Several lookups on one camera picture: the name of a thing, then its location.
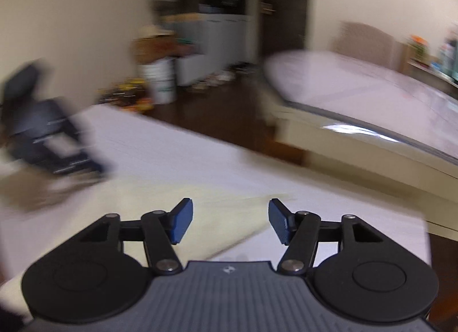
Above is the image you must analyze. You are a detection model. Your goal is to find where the glass-topped dining table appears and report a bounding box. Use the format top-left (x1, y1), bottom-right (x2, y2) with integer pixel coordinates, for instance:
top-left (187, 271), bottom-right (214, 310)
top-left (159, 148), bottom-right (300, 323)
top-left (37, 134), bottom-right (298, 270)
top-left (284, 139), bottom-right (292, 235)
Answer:
top-left (259, 49), bottom-right (458, 236)

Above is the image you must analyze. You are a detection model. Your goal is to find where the cream yellow terry towel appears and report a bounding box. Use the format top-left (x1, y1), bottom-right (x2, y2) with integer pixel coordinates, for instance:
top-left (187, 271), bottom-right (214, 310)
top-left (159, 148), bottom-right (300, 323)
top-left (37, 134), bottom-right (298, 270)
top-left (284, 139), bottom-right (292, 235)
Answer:
top-left (0, 182), bottom-right (299, 322)

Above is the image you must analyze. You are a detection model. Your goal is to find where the dark brown door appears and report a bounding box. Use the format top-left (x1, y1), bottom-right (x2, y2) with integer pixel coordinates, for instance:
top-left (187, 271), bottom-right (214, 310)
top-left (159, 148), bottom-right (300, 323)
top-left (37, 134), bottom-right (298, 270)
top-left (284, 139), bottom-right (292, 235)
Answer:
top-left (258, 0), bottom-right (310, 65)

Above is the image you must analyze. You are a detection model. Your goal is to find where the jar with orange lid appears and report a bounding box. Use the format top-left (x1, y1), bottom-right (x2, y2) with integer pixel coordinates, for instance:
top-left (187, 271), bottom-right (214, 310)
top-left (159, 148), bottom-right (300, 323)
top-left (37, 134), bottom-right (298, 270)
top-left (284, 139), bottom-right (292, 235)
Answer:
top-left (408, 34), bottom-right (430, 64)

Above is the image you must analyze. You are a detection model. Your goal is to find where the pile of colourful toys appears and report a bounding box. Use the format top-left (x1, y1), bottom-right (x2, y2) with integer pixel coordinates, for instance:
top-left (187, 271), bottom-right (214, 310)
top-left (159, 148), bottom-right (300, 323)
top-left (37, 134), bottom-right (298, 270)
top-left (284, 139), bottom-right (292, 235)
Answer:
top-left (98, 78), bottom-right (154, 114)

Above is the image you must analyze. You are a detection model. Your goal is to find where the brown plush toy with hat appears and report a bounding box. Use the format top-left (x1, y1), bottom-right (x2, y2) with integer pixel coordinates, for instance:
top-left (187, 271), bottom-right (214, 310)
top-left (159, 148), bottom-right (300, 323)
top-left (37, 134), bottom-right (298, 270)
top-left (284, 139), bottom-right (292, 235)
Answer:
top-left (130, 24), bottom-right (200, 65)

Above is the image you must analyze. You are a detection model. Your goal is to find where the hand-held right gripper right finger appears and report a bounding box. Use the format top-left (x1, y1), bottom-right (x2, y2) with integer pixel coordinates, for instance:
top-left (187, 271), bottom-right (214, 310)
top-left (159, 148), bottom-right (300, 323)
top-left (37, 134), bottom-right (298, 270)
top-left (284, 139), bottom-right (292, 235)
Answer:
top-left (268, 198), bottom-right (389, 276)

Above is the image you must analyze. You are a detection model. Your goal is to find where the row of shoes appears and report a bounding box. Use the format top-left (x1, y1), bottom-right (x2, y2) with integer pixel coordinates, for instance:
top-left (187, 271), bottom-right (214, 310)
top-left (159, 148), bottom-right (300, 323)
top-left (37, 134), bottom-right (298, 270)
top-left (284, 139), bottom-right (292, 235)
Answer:
top-left (189, 62), bottom-right (259, 94)

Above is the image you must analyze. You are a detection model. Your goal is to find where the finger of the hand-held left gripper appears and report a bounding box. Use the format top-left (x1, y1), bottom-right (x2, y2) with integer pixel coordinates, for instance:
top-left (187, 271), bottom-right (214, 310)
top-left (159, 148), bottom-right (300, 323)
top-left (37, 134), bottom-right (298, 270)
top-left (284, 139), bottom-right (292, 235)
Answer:
top-left (53, 152), bottom-right (114, 179)

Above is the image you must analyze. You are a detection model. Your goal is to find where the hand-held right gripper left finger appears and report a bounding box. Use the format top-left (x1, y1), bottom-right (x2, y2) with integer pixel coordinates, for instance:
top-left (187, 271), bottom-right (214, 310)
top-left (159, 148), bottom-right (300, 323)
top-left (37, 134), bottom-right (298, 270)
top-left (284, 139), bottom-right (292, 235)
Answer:
top-left (68, 198), bottom-right (194, 276)

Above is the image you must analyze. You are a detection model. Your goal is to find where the grey tall cabinet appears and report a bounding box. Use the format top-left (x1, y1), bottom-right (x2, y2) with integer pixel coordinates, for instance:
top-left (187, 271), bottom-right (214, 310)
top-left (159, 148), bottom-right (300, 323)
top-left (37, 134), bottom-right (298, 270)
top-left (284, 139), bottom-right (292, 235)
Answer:
top-left (154, 0), bottom-right (259, 86)

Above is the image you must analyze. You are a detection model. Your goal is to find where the white plastic bucket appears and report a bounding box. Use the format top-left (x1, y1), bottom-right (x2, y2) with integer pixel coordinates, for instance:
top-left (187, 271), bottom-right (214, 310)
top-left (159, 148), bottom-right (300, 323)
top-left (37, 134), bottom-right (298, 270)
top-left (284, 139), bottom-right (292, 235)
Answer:
top-left (141, 58), bottom-right (178, 104)

